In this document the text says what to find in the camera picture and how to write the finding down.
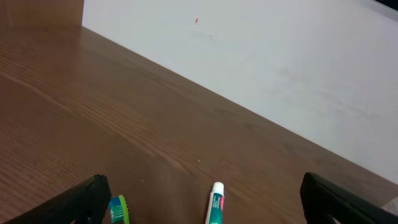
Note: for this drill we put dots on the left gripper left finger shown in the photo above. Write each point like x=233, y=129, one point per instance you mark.
x=85, y=203

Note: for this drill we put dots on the green blue toothbrush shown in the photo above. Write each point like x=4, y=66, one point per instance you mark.
x=119, y=211

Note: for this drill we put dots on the teal toothpaste tube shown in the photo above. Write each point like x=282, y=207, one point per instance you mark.
x=215, y=207

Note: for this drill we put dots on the green white wipes packet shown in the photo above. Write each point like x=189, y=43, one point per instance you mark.
x=392, y=206

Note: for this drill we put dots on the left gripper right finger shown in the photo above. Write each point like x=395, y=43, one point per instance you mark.
x=324, y=202

